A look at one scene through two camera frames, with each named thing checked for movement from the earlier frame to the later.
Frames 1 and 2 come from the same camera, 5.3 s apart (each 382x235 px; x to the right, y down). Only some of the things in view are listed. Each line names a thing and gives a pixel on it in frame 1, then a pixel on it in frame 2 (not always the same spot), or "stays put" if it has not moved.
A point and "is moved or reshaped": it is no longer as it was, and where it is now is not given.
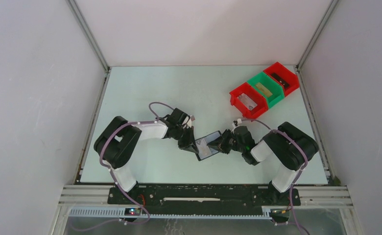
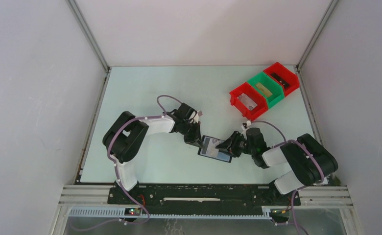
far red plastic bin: (289, 80) stays put
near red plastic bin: (249, 101) stays put
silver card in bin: (250, 103) stays put
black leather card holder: (205, 151) is moved or reshaped
